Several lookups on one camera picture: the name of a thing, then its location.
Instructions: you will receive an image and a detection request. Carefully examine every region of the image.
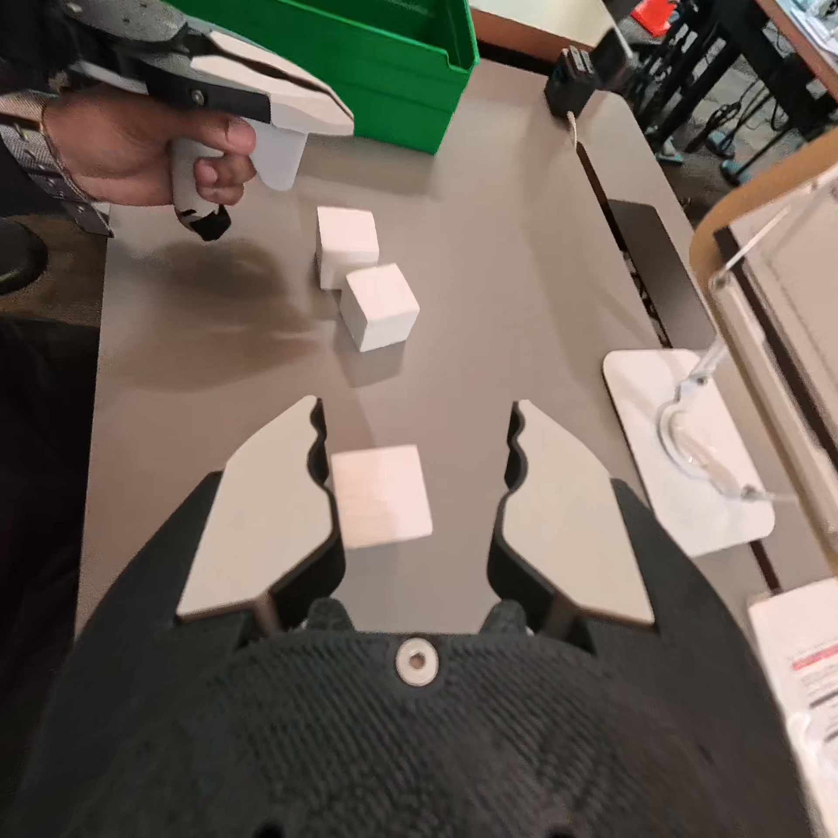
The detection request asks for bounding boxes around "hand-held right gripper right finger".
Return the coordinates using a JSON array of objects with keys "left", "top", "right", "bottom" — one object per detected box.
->
[{"left": 487, "top": 399, "right": 656, "bottom": 639}]

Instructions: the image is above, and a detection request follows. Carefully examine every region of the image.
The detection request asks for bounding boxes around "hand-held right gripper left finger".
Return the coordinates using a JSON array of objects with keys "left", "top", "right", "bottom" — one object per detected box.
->
[{"left": 175, "top": 395, "right": 347, "bottom": 635}]

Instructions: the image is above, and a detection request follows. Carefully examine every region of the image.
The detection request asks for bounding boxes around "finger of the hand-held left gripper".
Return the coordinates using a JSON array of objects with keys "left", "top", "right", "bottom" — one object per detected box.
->
[
  {"left": 190, "top": 55, "right": 355, "bottom": 192},
  {"left": 208, "top": 31, "right": 344, "bottom": 109}
]

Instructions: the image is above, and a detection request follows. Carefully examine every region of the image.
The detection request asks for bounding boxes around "white foam cube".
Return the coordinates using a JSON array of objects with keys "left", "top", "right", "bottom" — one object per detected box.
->
[
  {"left": 330, "top": 445, "right": 433, "bottom": 550},
  {"left": 339, "top": 263, "right": 420, "bottom": 353},
  {"left": 316, "top": 206, "right": 381, "bottom": 292}
]

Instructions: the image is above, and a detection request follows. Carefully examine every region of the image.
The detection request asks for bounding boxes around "person's left forearm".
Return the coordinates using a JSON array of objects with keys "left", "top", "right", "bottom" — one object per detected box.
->
[{"left": 0, "top": 55, "right": 73, "bottom": 217}]

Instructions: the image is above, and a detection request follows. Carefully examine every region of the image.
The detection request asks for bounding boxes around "grey desk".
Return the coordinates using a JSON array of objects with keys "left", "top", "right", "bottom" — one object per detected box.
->
[{"left": 75, "top": 59, "right": 786, "bottom": 639}]

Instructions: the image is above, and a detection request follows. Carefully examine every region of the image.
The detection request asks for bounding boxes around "person's left hand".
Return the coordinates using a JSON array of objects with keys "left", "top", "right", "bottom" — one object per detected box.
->
[{"left": 42, "top": 86, "right": 258, "bottom": 207}]

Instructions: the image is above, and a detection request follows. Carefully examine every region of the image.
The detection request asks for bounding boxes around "green plastic bin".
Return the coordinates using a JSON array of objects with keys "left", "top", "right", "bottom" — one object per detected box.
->
[{"left": 162, "top": 0, "right": 481, "bottom": 156}]

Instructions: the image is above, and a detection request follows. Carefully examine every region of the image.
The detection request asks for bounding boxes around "white stand base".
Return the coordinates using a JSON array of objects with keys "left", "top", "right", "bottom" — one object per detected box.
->
[{"left": 601, "top": 348, "right": 776, "bottom": 559}]

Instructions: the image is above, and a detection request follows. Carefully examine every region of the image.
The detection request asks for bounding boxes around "metal wristwatch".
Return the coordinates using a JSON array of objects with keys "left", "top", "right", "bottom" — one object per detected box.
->
[{"left": 0, "top": 90, "right": 113, "bottom": 238}]

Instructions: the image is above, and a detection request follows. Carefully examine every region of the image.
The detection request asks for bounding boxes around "clear acrylic holder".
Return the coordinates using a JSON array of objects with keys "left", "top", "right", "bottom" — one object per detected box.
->
[{"left": 656, "top": 177, "right": 826, "bottom": 506}]

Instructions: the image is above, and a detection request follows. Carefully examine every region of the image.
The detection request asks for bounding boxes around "person's dark clothing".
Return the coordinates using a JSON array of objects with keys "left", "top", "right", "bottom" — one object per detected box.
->
[{"left": 0, "top": 314, "right": 102, "bottom": 754}]

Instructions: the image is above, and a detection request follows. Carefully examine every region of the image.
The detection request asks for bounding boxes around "black chair base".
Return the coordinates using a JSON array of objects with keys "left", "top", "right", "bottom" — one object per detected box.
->
[{"left": 0, "top": 219, "right": 48, "bottom": 297}]

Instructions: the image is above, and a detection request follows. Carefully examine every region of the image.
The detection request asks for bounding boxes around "wood-edged table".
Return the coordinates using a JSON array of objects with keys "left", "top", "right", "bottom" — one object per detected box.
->
[{"left": 468, "top": 0, "right": 619, "bottom": 68}]

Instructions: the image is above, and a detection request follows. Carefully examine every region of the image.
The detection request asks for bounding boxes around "white printed paper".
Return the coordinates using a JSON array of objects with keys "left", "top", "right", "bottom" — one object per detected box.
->
[{"left": 748, "top": 579, "right": 838, "bottom": 838}]

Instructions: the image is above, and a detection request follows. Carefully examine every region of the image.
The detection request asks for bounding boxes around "small black box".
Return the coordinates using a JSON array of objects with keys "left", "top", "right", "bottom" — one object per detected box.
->
[{"left": 544, "top": 46, "right": 601, "bottom": 120}]

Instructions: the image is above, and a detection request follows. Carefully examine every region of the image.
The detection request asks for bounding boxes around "black table frame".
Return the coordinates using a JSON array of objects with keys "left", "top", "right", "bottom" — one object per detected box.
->
[{"left": 638, "top": 0, "right": 827, "bottom": 155}]

